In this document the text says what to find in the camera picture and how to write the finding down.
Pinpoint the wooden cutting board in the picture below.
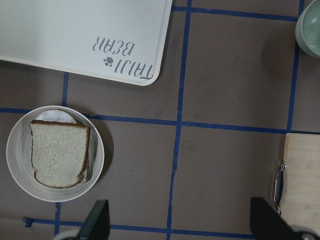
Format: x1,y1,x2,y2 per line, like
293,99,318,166
280,133,320,235

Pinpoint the fried egg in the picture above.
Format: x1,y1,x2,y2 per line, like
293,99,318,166
36,109,77,124

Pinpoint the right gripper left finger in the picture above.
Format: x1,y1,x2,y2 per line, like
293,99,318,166
53,199,110,240

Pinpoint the round cream plate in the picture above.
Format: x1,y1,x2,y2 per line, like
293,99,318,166
6,105,105,202

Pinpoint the cream bear serving tray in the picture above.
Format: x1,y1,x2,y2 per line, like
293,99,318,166
0,0,172,86

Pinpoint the bread slice under egg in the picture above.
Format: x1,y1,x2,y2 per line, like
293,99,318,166
77,121,92,183

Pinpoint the white bread slice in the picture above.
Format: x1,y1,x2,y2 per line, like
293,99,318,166
30,120,91,189

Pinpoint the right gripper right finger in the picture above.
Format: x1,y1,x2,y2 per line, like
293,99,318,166
250,197,320,240

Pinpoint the green bowl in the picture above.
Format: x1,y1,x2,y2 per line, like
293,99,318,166
295,0,320,58

